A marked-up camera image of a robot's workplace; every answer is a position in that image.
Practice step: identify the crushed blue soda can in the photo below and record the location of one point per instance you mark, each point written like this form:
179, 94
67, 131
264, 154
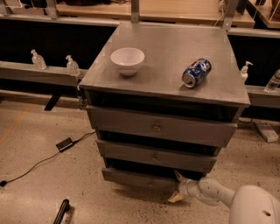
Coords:
196, 73

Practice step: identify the grey block on floor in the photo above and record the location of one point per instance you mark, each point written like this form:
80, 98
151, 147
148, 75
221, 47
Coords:
267, 132

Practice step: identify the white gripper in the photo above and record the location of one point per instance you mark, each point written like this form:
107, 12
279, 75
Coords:
185, 187

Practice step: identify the clear pump bottle far left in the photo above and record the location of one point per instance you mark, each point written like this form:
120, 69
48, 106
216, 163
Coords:
37, 60

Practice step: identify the grey drawer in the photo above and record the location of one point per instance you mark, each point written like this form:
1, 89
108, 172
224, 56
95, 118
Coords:
154, 156
175, 128
140, 180

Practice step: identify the black cylindrical handle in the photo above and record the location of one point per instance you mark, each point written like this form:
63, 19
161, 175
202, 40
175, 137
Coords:
62, 210

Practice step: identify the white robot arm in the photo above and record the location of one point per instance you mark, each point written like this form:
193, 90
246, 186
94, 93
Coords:
250, 204

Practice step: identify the clear pump bottle near cabinet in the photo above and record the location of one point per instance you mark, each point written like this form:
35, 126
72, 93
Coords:
72, 66

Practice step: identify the grey wooden drawer cabinet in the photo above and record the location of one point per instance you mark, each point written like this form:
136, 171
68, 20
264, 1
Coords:
158, 88

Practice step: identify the white pump bottle right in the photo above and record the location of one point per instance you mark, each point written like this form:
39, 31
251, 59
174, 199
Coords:
244, 70

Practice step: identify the grey metal shelf rail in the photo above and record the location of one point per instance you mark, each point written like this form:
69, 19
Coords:
56, 75

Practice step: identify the wooden workbench top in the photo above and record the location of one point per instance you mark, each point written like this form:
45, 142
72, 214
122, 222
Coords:
199, 12

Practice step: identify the black power adapter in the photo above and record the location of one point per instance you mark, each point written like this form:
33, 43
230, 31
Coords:
65, 144

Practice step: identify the white ceramic bowl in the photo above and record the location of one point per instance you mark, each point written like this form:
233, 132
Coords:
127, 60

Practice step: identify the clear plastic water bottle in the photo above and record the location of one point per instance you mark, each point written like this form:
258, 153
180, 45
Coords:
273, 83

